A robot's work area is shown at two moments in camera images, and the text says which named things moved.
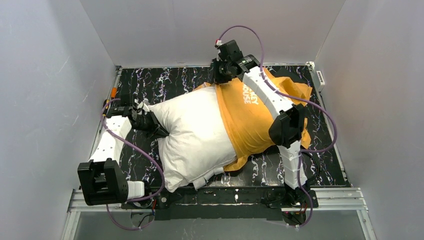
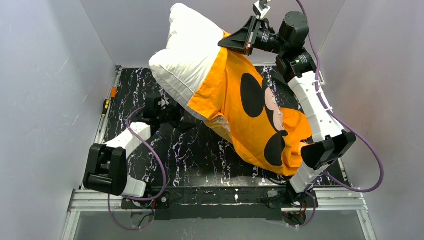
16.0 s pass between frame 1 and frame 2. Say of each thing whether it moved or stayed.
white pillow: moved
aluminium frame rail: stayed
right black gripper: moved
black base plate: stayed
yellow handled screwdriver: stayed
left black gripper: moved
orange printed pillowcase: moved
